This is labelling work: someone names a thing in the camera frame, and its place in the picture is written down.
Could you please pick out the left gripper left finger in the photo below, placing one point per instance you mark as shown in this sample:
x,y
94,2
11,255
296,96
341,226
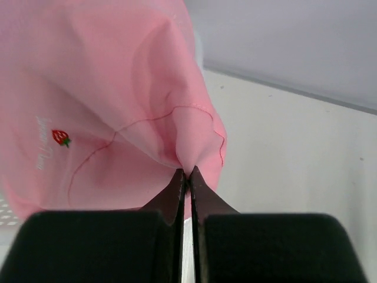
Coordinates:
x,y
143,245

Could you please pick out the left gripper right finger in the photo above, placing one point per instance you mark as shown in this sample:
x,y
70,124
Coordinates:
x,y
230,246

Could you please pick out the white plastic basket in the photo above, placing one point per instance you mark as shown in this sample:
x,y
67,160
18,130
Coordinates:
x,y
10,223

